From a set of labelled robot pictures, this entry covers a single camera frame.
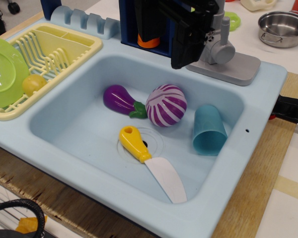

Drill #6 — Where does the yellow dish rack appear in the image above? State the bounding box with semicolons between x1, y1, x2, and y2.
0;23;103;120

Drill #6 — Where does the dark blue back panel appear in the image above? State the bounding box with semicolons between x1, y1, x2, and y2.
119;0;174;58

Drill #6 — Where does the purple toy eggplant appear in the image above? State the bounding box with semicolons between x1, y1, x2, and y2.
103;85;147;119

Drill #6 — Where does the grey toy faucet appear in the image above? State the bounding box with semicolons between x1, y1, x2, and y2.
186;0;261;86

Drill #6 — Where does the black clamp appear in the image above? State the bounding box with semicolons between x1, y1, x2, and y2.
269;95;298;124

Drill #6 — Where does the black cable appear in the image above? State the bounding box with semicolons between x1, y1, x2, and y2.
0;199;46;238

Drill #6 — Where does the yellow toy potato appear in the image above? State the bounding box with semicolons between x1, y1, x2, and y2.
22;74;47;97

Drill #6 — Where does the yellow handled toy knife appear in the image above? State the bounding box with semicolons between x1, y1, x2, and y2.
119;125;187;204

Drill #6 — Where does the green toy ring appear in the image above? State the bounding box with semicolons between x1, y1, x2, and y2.
223;11;241;32

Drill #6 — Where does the dark blue post left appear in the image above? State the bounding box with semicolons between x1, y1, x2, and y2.
40;0;62;20

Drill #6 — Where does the cream plastic toy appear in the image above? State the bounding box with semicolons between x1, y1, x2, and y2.
240;0;277;11

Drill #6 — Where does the green plastic plate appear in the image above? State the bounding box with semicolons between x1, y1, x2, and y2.
0;39;29;108

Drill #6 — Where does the purple striped toy onion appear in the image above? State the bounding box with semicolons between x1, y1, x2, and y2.
145;84;187;127

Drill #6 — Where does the blue plastic cup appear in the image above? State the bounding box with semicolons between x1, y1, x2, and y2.
192;105;227;156

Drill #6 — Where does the black chair wheel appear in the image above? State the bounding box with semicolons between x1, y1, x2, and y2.
7;0;20;15

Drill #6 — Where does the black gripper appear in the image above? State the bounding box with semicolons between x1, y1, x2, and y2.
135;0;219;69

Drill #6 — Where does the yellow object bottom left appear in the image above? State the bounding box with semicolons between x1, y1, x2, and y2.
15;217;39;234

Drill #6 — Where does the orange bottle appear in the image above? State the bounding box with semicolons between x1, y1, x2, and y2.
137;34;160;49

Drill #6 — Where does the stainless steel pot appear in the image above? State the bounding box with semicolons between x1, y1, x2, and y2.
258;11;298;48

